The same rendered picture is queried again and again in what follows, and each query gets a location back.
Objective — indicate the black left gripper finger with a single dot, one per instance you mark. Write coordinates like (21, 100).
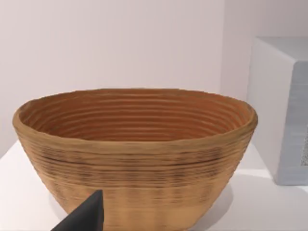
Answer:
(90, 214)

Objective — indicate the brown woven basket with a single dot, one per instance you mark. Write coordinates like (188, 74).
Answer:
(134, 154)

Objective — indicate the pale grey microwave oven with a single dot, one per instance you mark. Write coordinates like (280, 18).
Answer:
(284, 115)

